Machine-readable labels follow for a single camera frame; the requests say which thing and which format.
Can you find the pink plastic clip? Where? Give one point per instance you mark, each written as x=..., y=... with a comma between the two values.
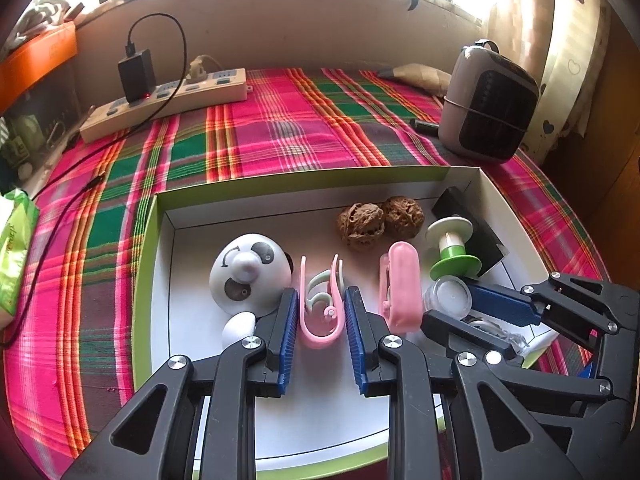
x=320, y=339

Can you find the green tissue pack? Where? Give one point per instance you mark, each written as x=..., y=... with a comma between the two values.
x=15, y=260

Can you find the green white cardboard box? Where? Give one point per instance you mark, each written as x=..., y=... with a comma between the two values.
x=195, y=320

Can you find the brown walnut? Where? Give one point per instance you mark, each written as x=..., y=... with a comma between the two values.
x=404, y=214
x=360, y=225

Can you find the beige power strip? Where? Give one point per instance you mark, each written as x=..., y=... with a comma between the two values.
x=200, y=97

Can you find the black device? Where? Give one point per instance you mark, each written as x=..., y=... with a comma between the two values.
x=482, y=240

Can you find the pink oblong case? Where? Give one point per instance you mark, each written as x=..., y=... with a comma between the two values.
x=402, y=285

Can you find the white panda-shaped gadget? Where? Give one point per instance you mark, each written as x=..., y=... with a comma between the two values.
x=250, y=270

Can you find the orange tray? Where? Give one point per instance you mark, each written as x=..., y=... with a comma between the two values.
x=35, y=65

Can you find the white plastic bag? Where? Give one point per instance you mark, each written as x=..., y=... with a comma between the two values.
x=42, y=15

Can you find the green white spool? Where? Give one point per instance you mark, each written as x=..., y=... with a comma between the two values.
x=452, y=262

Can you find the black charger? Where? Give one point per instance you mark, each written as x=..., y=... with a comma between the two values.
x=137, y=77

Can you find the brown paper bag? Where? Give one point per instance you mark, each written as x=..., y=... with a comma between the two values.
x=425, y=79

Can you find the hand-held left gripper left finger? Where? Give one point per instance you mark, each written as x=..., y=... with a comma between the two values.
x=285, y=340

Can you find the white plug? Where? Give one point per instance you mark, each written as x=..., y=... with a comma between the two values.
x=200, y=70

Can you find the clear round case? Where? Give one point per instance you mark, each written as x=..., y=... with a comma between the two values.
x=450, y=297

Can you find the heart-patterned curtain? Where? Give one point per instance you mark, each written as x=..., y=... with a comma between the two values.
x=565, y=60

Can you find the pale green jar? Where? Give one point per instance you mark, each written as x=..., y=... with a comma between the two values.
x=22, y=135

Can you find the white mushroom-shaped knob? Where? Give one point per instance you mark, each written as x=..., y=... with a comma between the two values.
x=237, y=330

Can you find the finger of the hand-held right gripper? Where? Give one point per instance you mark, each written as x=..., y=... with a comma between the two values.
x=505, y=305
x=450, y=332

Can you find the grey small heater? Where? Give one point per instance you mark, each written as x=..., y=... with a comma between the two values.
x=487, y=105

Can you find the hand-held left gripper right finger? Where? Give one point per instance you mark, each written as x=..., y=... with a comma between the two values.
x=355, y=340

